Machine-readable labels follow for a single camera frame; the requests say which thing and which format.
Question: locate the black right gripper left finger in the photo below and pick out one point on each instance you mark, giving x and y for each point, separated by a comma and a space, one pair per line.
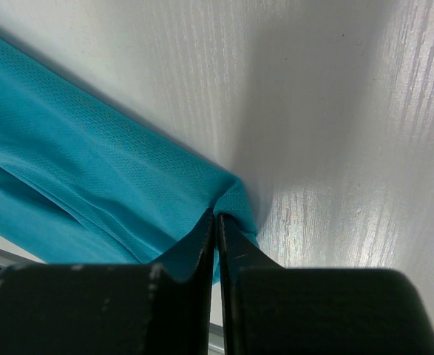
162, 307

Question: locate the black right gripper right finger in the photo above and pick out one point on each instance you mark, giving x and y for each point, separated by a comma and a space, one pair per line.
269, 309

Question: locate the teal t shirt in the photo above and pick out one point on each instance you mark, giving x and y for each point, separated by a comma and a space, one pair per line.
82, 183

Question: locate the aluminium rail beam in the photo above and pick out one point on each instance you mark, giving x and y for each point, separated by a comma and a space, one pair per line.
8, 259

